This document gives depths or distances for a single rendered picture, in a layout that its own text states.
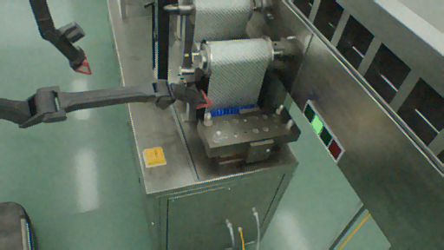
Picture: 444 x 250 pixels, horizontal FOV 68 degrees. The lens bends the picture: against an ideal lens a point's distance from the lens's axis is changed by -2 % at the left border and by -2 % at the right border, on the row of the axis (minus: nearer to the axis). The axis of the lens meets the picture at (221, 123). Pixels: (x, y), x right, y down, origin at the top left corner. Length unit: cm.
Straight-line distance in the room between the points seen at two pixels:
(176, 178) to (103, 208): 107
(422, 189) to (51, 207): 207
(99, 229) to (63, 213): 26
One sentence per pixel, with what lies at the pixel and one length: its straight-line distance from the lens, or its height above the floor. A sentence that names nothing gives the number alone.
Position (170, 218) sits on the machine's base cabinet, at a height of 66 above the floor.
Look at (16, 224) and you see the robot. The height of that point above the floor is 24.
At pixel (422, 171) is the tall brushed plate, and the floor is 140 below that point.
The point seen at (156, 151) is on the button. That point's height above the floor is 92.
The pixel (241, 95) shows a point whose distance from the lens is 142.
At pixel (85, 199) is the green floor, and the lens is 240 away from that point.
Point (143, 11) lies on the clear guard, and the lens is 227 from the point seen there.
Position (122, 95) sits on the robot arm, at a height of 123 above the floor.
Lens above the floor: 200
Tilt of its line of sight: 45 degrees down
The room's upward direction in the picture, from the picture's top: 11 degrees clockwise
